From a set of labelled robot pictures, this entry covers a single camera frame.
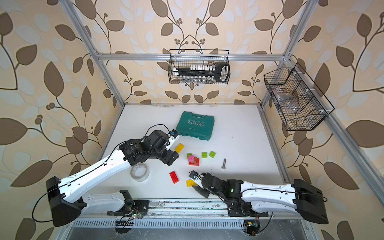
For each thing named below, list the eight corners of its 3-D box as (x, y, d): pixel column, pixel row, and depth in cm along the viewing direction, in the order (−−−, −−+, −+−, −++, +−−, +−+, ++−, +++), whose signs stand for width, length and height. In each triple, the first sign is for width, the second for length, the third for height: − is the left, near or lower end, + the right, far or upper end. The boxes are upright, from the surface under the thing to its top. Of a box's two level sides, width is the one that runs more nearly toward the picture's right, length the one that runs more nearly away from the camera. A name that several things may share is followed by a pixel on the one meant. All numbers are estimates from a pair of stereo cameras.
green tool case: (175, 134, 105) (174, 130, 101) (183, 114, 117) (183, 110, 113) (210, 142, 101) (211, 138, 97) (215, 121, 113) (216, 116, 109)
